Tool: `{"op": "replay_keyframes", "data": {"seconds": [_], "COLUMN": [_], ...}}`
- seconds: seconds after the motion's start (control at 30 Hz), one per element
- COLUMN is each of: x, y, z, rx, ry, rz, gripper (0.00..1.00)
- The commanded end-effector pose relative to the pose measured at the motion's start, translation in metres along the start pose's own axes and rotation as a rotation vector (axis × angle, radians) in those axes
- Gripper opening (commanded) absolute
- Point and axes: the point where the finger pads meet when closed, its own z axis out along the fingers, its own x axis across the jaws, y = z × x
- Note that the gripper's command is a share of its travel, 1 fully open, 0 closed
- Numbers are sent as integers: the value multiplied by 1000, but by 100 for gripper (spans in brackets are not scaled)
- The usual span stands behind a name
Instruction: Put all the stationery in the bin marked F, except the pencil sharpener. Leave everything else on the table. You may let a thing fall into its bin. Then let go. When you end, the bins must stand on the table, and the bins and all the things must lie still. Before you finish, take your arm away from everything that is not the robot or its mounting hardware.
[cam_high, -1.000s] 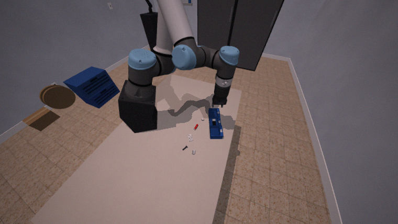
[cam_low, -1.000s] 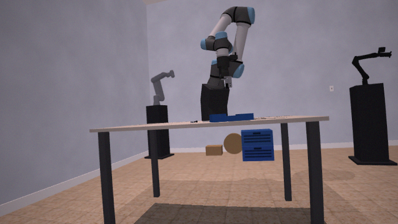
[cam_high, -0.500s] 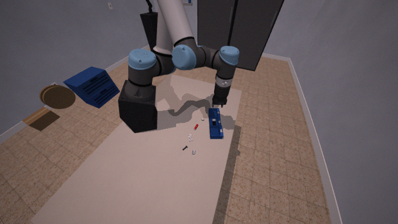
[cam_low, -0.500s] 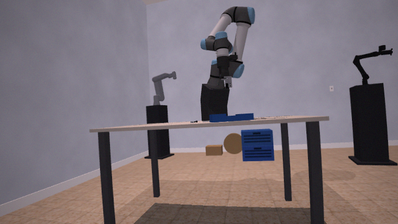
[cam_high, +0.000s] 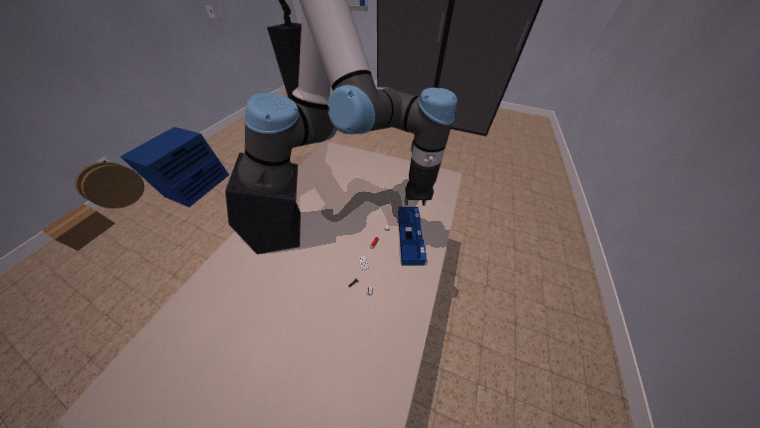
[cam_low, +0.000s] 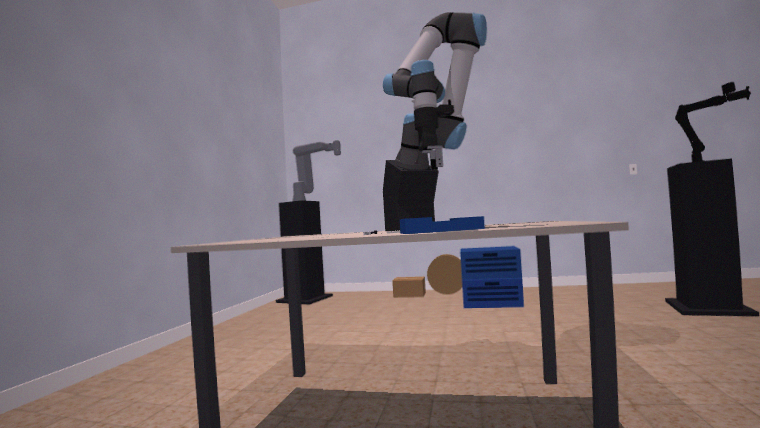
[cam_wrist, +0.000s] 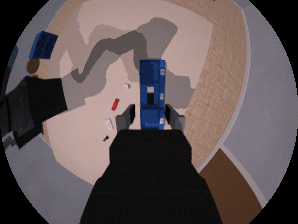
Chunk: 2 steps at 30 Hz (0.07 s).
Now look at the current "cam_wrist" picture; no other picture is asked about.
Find white domino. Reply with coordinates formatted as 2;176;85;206
104;118;114;130

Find blue rack of bins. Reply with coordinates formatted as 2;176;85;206
140;60;165;130

